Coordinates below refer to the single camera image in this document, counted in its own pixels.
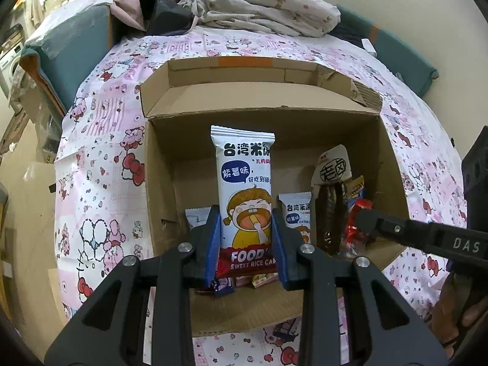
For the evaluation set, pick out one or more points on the brown cardboard box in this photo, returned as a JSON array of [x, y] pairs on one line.
[[308, 107]]

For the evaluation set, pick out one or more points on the pink yellow snack packet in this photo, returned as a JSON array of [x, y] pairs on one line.
[[260, 280]]

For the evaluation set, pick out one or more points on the blue yellow chip bag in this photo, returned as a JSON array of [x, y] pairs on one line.
[[355, 188]]

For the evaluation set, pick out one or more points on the teal headboard pad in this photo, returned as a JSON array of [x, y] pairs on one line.
[[397, 56]]

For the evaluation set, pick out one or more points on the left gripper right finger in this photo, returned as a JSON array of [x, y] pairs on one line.
[[382, 328]]

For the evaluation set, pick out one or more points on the red wrapped candy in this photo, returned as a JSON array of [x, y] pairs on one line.
[[354, 240]]

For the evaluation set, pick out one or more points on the white blue flat packet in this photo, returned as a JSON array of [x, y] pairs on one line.
[[197, 216]]

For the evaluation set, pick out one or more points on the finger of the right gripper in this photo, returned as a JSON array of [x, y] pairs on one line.
[[453, 243]]

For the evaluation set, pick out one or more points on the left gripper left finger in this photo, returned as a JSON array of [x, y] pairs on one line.
[[109, 327]]

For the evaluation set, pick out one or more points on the dark dried fruit packet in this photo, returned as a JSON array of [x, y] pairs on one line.
[[330, 215]]

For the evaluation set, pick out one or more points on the pink cloth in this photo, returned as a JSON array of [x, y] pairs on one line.
[[129, 12]]

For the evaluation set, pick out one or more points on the black bag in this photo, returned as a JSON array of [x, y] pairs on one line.
[[166, 18]]

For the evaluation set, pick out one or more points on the crumpled floral blanket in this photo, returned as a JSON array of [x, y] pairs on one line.
[[312, 18]]

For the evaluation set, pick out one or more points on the white washing machine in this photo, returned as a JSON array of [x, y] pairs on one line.
[[10, 56]]

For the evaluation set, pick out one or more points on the white rice cake packet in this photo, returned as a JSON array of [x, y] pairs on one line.
[[243, 160]]

